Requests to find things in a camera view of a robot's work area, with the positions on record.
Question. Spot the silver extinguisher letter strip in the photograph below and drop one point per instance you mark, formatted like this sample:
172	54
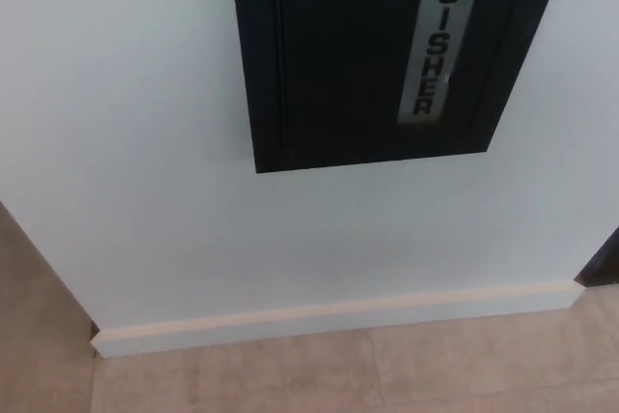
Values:
433	45

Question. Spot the white baseboard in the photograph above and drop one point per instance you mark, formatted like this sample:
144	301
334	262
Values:
338	321

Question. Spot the black doorway frame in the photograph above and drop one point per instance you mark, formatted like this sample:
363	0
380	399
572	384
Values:
602	263

